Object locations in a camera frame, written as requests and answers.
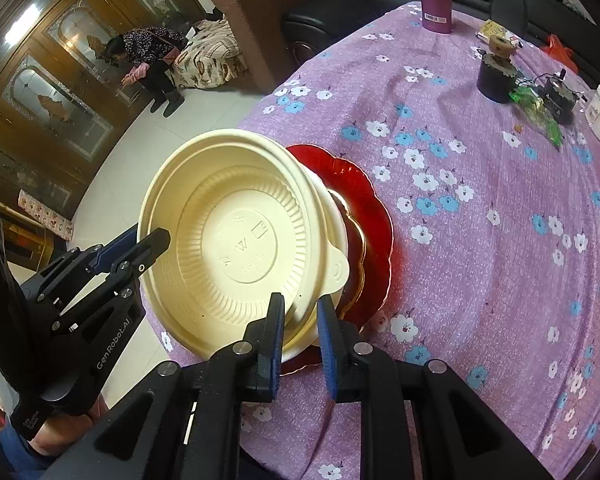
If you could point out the large red plate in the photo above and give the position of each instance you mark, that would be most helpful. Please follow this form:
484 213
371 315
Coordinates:
375 240

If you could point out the person's left hand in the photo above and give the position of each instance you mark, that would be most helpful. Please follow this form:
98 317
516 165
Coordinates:
62 432

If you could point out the patterned carton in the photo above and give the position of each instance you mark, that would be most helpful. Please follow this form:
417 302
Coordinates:
47 215

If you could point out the purple floral tablecloth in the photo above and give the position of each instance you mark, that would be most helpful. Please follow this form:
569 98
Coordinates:
480 260

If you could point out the red plastic bag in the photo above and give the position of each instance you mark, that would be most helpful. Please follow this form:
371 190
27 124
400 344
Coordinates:
557 50

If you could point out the small red gold-rimmed plate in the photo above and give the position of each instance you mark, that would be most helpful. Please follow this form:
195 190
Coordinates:
352 245

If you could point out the small yellow box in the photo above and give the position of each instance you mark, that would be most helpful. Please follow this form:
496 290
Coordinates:
491 29

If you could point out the wooden glass-door cabinet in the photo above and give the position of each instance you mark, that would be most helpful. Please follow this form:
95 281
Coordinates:
55 35

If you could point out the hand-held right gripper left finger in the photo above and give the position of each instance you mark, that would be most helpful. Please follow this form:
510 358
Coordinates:
275 350

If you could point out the person's left forearm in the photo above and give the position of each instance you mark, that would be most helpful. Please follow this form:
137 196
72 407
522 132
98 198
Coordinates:
10 460

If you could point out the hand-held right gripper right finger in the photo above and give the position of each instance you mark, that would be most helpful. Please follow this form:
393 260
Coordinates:
327 355

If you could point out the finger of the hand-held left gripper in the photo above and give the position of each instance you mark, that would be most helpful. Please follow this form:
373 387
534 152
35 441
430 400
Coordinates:
117 247
152 245

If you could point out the brown upholstered chair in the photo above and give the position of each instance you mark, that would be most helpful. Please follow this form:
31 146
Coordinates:
260 20

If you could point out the green plastic wrapper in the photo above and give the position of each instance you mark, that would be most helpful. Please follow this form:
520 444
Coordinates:
530 100

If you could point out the beige patterned blanket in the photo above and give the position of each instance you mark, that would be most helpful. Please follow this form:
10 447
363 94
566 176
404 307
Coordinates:
207 60

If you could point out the black cylinder with wooden knob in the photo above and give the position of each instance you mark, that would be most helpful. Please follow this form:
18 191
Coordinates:
495 82

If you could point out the small black jar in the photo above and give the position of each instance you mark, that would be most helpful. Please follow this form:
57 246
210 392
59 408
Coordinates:
557 102

